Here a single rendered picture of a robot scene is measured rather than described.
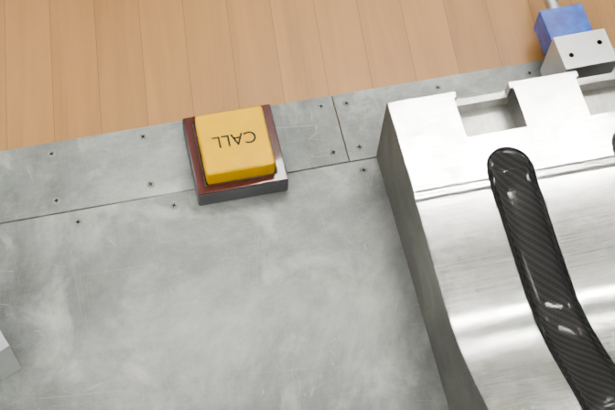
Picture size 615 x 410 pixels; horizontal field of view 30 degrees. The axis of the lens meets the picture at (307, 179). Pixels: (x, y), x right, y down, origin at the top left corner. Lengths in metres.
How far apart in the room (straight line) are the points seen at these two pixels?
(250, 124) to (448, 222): 0.20
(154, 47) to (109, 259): 0.22
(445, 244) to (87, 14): 0.43
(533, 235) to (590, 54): 0.21
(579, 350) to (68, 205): 0.45
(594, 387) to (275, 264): 0.29
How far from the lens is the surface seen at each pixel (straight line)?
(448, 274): 0.90
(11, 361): 0.94
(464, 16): 1.13
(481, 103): 0.99
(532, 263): 0.92
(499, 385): 0.85
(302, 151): 1.03
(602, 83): 1.03
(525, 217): 0.94
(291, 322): 0.96
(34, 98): 1.08
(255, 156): 0.99
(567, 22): 1.10
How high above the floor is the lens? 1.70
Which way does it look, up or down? 62 degrees down
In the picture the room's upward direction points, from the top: 5 degrees clockwise
